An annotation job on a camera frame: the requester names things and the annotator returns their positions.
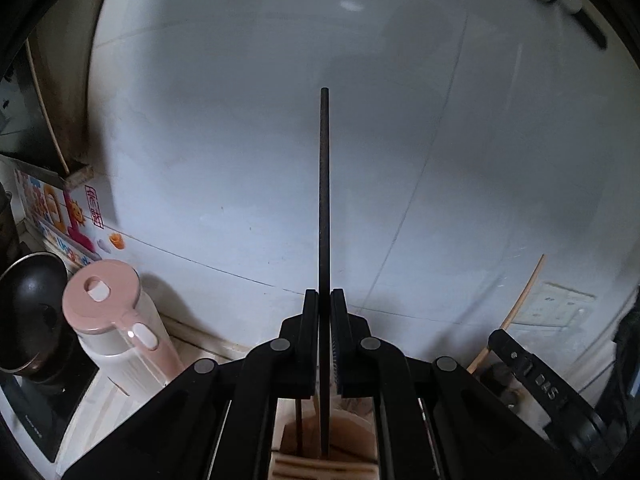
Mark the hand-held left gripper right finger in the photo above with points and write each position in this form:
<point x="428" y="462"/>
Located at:
<point x="336" y="330"/>

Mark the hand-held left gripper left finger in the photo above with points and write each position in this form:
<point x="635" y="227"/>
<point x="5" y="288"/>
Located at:
<point x="314" y="330"/>

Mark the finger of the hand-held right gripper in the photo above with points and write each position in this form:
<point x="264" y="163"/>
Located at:
<point x="540" y="377"/>

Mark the brown wooden chopstick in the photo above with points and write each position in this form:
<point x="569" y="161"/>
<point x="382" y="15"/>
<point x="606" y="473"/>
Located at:
<point x="520" y="295"/>

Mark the beige utensil holder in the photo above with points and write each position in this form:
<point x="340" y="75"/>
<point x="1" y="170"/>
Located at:
<point x="350" y="435"/>

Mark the long black chopstick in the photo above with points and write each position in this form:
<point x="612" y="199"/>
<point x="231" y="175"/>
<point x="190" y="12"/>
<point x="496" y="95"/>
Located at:
<point x="324" y="185"/>

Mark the pink white electric kettle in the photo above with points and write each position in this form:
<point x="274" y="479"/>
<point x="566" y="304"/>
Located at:
<point x="115" y="360"/>

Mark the black induction cooktop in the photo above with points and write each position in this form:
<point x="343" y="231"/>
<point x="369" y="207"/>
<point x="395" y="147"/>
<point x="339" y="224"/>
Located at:
<point x="50" y="410"/>

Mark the black frying pan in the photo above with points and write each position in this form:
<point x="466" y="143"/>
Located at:
<point x="30" y="300"/>

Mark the range hood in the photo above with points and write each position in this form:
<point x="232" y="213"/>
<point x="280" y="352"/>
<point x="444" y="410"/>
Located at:
<point x="20" y="125"/>

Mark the white wall socket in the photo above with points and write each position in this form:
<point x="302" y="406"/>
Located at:
<point x="576" y="308"/>
<point x="545" y="302"/>

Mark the colourful wall sticker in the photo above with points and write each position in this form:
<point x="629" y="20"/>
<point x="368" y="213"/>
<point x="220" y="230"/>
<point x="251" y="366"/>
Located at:
<point x="55" y="215"/>

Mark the dark wall fixture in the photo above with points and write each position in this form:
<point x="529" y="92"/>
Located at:
<point x="580" y="15"/>

